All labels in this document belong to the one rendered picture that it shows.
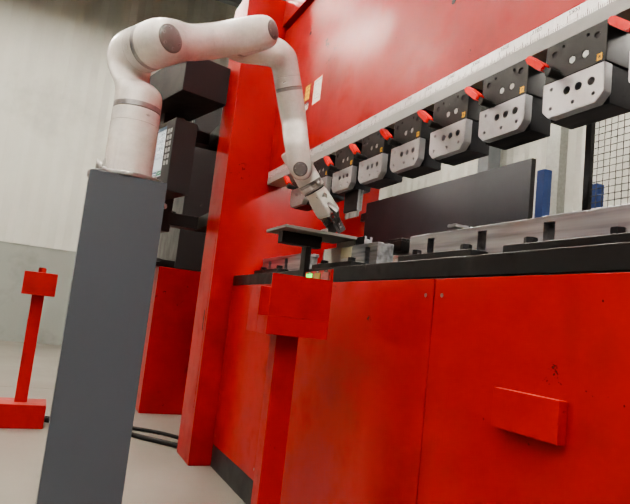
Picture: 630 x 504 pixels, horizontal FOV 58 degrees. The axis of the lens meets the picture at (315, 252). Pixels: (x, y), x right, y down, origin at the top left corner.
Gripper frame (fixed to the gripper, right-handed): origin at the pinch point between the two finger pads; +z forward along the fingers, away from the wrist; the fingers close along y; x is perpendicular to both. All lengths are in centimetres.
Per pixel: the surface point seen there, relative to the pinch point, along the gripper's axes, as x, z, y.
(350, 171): -13.2, -14.6, -5.5
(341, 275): 19.6, 8.2, -27.2
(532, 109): -15, -12, -86
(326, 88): -40, -45, 24
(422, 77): -27, -30, -44
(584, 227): 5, 9, -102
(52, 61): -86, -303, 688
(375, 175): -10.1, -11.0, -23.2
